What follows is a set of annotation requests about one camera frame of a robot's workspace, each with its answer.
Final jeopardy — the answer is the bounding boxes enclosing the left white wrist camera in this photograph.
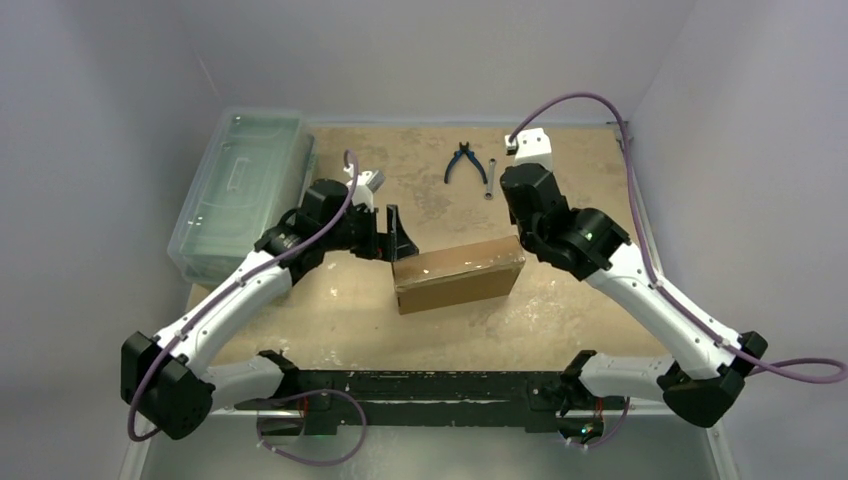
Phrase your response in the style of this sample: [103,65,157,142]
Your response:
[344,166,386,211]

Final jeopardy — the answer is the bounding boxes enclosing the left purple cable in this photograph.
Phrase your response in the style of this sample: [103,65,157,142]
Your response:
[125,149,362,444]

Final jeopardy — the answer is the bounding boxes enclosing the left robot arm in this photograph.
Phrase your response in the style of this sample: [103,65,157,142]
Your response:
[120,171,418,442]

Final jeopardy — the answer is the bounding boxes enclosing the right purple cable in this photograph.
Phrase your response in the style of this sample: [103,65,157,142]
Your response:
[506,91,848,386]

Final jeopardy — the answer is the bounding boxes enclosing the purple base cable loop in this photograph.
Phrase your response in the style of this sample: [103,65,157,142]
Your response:
[255,388,369,467]

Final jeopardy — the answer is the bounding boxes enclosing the small silver wrench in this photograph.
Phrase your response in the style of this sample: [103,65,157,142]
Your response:
[484,158,497,200]

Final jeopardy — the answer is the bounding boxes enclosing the brown cardboard express box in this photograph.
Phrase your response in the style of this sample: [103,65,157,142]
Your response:
[392,235,525,315]

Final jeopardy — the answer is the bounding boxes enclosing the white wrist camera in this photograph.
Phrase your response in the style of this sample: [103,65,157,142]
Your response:
[344,166,386,211]
[504,128,554,172]

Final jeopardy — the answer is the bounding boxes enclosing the clear plastic storage bin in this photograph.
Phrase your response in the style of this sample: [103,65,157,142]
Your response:
[167,107,315,286]

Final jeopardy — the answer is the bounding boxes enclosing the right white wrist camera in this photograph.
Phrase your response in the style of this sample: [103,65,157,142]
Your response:
[504,128,554,172]

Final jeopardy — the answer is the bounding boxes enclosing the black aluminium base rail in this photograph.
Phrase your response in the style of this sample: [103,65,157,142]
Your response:
[225,370,598,435]

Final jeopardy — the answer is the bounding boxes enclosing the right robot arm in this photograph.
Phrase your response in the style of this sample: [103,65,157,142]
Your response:
[500,163,768,428]

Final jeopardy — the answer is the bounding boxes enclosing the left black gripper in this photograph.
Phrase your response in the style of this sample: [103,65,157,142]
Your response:
[322,202,417,262]

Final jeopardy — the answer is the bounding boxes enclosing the blue handled pliers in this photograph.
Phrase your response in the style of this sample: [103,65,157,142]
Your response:
[443,140,489,185]

